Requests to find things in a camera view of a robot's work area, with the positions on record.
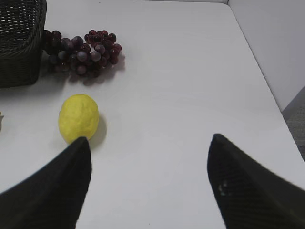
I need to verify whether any dark red grape bunch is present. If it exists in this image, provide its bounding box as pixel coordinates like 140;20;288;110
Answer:
42;30;122;78

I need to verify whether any yellow lemon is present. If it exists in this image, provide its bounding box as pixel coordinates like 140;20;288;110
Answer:
58;94;100;144

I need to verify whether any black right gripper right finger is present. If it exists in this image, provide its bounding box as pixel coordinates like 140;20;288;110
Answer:
207;134;305;229

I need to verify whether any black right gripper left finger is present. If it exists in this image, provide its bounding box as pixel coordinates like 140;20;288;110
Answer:
0;137;92;229

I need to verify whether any black wicker basket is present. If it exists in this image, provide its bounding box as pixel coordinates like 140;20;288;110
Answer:
0;0;47;88

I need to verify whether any yellow banana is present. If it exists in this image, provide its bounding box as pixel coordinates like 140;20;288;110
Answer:
0;112;4;131

